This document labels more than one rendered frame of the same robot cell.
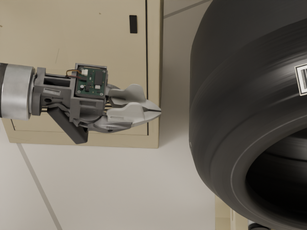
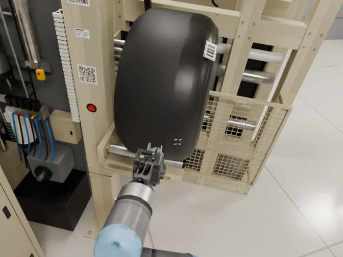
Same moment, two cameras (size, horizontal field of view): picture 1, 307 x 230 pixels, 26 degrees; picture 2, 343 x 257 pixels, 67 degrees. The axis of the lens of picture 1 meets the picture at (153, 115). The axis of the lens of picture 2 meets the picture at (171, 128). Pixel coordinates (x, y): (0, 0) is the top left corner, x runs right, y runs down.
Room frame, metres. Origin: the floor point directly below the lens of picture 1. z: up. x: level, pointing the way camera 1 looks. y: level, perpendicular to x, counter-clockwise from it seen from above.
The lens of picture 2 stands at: (0.55, 0.57, 1.75)
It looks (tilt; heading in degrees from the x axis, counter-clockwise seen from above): 40 degrees down; 274
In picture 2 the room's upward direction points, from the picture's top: 8 degrees clockwise
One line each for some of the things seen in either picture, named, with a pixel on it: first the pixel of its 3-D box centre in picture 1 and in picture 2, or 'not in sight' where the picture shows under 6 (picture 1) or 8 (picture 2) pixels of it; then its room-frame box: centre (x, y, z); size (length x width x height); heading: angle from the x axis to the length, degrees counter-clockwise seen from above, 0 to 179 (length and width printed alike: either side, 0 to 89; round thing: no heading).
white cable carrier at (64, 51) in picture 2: not in sight; (72, 73); (1.03, -0.32, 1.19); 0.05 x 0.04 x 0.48; 87
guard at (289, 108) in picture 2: not in sight; (198, 137); (0.45, -0.67, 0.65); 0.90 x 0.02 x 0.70; 177
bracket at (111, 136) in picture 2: not in sight; (117, 127); (0.87, -0.36, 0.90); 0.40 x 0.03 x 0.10; 87
